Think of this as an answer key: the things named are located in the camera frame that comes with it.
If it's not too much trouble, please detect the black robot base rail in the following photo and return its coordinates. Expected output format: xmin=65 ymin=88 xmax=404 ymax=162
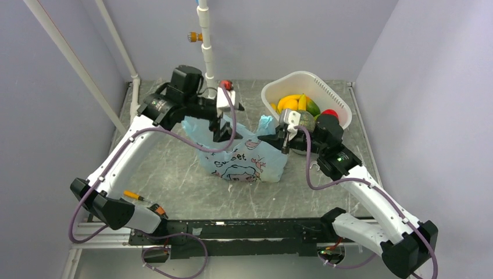
xmin=129 ymin=217 xmax=345 ymax=259

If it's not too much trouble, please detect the red fake apple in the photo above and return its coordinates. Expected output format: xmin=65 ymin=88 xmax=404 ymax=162
xmin=321 ymin=109 xmax=339 ymax=119

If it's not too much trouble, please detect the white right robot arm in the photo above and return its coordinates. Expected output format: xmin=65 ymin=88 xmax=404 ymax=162
xmin=259 ymin=111 xmax=438 ymax=278

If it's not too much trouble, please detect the yellow fake banana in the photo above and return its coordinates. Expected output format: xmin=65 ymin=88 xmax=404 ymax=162
xmin=276 ymin=94 xmax=301 ymax=113

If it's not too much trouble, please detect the white plastic basket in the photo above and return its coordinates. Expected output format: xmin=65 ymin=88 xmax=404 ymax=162
xmin=261 ymin=71 xmax=352 ymax=153

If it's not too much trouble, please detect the orange pipe valve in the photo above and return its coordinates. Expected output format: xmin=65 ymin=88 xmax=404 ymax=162
xmin=187 ymin=32 xmax=203 ymax=43

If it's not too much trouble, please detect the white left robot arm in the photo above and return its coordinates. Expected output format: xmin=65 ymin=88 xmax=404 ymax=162
xmin=70 ymin=65 xmax=244 ymax=244

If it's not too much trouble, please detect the yellow green fake mango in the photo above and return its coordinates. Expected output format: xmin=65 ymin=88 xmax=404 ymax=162
xmin=298 ymin=94 xmax=321 ymax=117

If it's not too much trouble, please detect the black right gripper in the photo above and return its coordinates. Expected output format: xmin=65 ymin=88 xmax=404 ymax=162
xmin=258 ymin=125 xmax=326 ymax=155

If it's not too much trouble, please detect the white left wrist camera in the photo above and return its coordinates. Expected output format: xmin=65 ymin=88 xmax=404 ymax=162
xmin=216 ymin=80 xmax=238 ymax=116

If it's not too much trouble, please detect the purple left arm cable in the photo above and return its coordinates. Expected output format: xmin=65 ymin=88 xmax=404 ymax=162
xmin=68 ymin=84 xmax=238 ymax=279

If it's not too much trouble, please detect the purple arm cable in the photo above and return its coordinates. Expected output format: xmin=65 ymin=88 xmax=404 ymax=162
xmin=294 ymin=125 xmax=439 ymax=279
xmin=68 ymin=84 xmax=238 ymax=279

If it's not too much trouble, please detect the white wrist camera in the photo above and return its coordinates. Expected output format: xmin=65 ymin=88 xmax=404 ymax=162
xmin=278 ymin=109 xmax=301 ymax=134
xmin=216 ymin=80 xmax=238 ymax=116

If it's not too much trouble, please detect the yellow fake pear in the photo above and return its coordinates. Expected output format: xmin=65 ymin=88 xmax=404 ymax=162
xmin=283 ymin=99 xmax=298 ymax=111

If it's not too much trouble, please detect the green fake cantaloupe melon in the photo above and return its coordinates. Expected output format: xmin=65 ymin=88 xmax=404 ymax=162
xmin=297 ymin=110 xmax=316 ymax=133

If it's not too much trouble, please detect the orange handled screwdriver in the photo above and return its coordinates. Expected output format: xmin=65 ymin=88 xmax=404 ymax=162
xmin=123 ymin=190 xmax=151 ymax=202

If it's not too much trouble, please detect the white PVC pipe frame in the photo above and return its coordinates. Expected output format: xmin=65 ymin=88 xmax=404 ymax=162
xmin=8 ymin=1 xmax=203 ymax=134

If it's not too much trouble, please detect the light blue plastic bag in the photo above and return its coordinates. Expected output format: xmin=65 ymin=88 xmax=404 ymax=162
xmin=196 ymin=115 xmax=288 ymax=183

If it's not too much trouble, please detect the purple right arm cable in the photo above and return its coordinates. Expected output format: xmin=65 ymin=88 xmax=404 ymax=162
xmin=294 ymin=125 xmax=439 ymax=279

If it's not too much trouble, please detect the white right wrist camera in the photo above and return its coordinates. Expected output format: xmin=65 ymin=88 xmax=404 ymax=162
xmin=278 ymin=109 xmax=301 ymax=134

